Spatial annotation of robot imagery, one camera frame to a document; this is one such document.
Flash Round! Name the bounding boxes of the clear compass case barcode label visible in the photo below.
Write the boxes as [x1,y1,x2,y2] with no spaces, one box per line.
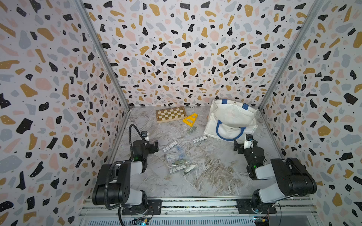
[193,135,208,143]

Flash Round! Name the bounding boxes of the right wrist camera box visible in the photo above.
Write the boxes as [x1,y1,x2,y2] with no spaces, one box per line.
[244,134,254,149]

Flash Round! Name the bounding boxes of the wooden chessboard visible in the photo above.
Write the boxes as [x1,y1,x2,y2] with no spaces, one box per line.
[156,106,187,123]

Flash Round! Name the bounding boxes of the clear compass case green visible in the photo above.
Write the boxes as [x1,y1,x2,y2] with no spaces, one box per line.
[187,126,197,134]

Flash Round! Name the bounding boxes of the green circuit board left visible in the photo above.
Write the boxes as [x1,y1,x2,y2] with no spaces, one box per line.
[130,218,150,226]

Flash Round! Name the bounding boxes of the yellow plastic triangle stand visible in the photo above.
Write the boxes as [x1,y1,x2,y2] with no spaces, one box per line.
[183,114,198,127]

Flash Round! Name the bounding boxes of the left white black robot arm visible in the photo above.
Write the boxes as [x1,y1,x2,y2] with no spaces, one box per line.
[91,131,159,215]

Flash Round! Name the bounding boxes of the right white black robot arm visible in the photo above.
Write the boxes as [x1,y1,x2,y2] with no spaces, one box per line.
[233,134,317,213]

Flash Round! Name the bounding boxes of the white canvas bag blue handles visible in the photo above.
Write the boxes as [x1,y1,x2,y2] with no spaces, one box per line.
[203,99,258,143]

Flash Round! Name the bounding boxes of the circuit board right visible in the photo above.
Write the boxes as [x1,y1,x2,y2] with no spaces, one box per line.
[253,217,269,226]

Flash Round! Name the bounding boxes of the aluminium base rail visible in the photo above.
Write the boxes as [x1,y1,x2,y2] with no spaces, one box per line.
[79,197,322,226]

